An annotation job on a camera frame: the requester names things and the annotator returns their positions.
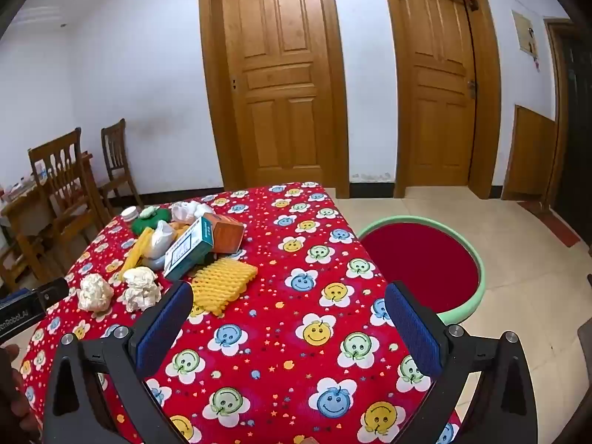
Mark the teal and white carton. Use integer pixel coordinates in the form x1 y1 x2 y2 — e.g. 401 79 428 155
163 215 216 283

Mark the dark door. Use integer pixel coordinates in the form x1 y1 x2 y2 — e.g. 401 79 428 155
543 18 592 232

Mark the wooden wall cabinet door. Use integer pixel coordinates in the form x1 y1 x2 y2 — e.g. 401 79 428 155
502 104 558 202

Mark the beige wall panel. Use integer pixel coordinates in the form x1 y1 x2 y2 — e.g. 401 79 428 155
511 9 537 54

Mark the white and orange plush toy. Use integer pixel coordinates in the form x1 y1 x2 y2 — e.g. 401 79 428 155
171 200 216 225

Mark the green basin with red inside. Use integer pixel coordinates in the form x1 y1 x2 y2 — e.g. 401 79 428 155
358 215 486 324

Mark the large wooden chair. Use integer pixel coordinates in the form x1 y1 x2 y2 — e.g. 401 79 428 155
28 127 108 260

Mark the white crumpled paper ball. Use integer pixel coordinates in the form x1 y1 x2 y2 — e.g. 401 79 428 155
121 266 162 312
76 273 115 312

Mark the person's left hand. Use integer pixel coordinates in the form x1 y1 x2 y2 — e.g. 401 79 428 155
0 344 40 444

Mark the wooden dining table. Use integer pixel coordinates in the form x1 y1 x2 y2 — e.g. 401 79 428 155
0 150 95 283

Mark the white plastic bag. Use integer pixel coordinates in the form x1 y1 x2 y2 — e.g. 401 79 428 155
143 219 179 269

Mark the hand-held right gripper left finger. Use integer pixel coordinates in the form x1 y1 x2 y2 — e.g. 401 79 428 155
43 280 195 444

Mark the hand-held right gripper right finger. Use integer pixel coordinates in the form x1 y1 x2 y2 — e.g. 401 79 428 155
384 280 539 444

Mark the flat yellow foam net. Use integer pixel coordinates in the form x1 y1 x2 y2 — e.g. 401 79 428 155
189 259 259 317

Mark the red floor mat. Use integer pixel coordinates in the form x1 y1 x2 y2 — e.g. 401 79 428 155
518 201 581 248

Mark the wooden panel door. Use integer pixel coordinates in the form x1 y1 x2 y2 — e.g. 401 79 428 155
199 0 350 197

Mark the red smiley flower tablecloth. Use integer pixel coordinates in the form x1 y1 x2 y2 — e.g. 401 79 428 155
21 182 463 444

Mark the green flower-shaped container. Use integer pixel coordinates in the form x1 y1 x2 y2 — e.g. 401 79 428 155
131 207 174 236

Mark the orange carton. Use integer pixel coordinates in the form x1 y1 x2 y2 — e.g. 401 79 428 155
199 213 246 255

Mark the wooden door with handle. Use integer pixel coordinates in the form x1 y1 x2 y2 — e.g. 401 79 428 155
379 0 502 199

